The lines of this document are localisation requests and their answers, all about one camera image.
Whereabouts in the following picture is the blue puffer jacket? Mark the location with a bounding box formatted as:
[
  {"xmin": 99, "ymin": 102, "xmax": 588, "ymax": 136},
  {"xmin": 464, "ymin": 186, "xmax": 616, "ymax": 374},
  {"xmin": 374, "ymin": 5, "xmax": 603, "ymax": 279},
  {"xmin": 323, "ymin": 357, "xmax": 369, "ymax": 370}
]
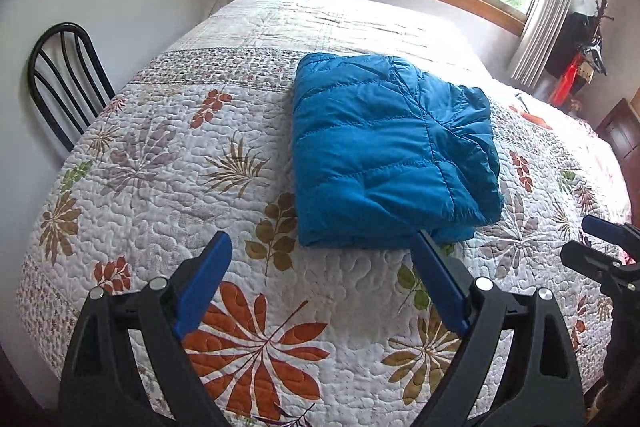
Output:
[{"xmin": 292, "ymin": 53, "xmax": 503, "ymax": 249}]

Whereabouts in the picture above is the coat rack with clothes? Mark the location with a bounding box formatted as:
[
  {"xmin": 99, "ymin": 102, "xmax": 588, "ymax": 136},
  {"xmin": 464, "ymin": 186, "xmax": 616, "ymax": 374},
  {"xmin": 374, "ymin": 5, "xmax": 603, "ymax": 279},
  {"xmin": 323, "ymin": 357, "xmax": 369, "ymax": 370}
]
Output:
[{"xmin": 544, "ymin": 0, "xmax": 613, "ymax": 107}]

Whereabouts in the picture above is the black metal chair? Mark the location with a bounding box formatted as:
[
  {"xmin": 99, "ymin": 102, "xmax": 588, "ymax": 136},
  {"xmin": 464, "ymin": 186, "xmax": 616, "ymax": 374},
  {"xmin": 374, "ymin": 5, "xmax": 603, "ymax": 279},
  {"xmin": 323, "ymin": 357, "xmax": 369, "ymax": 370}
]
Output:
[{"xmin": 27, "ymin": 22, "xmax": 115, "ymax": 152}]

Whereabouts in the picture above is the dark wooden door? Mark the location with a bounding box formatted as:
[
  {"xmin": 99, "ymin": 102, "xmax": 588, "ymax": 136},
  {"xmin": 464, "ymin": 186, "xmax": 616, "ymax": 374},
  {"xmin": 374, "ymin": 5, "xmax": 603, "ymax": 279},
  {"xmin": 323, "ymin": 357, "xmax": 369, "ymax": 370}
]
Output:
[{"xmin": 596, "ymin": 98, "xmax": 640, "ymax": 227}]

